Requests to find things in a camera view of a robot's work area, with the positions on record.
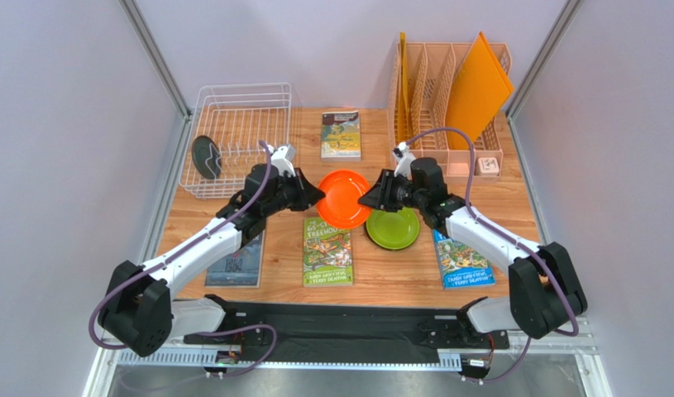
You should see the Nineteen Eighty-Four book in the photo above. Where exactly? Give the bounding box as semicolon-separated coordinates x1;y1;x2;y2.
204;232;265;288

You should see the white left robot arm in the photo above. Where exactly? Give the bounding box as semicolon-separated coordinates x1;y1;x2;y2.
88;164;326;357

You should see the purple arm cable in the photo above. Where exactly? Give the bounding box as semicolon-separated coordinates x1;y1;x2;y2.
88;139;280;379
397;127;581;385

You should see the dark teal plate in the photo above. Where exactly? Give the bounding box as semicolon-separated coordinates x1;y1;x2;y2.
191;136;222;180

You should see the green plate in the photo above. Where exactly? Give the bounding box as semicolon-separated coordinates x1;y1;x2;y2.
365;208;420;251

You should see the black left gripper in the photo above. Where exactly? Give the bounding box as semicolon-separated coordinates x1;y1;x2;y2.
262;168;326;218

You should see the blue 26-Storey Treehouse book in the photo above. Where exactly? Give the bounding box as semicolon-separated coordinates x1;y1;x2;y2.
432;230;495;290

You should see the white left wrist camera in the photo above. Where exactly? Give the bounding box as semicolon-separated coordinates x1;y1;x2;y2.
269;144;296;177

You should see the pink plastic file organizer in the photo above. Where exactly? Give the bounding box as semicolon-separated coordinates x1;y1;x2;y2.
387;41;507;184

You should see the orange plate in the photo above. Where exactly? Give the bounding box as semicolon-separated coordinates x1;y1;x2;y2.
316;169;371;229

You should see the yellow illustrated paperback book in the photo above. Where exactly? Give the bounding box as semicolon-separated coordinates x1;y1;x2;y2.
320;110;362;161

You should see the orange folder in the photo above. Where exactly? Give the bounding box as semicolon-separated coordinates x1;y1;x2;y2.
444;31;514;141

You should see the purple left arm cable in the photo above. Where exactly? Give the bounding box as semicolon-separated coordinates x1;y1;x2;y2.
88;139;280;379

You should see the thin yellow folder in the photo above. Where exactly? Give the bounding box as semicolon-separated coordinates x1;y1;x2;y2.
396;31;409;142

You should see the white wire dish rack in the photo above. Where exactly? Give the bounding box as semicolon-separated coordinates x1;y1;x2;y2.
179;82;292;199

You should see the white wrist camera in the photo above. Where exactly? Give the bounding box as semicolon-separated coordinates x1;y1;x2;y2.
269;144;296;177
392;141;416;179

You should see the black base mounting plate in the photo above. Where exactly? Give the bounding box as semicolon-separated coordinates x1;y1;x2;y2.
184;301;509;364

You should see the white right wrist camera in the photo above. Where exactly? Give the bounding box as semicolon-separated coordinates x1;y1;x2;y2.
392;141;416;179

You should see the green 65-Storey Treehouse book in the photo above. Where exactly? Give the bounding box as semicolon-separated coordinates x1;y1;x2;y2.
302;217;354;287

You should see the aluminium frame rail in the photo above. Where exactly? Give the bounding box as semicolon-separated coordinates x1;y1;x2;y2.
97;330;599;381

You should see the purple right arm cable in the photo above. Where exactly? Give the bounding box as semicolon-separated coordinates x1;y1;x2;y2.
397;127;581;385

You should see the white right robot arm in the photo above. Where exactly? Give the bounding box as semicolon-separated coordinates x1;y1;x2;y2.
358;158;588;339

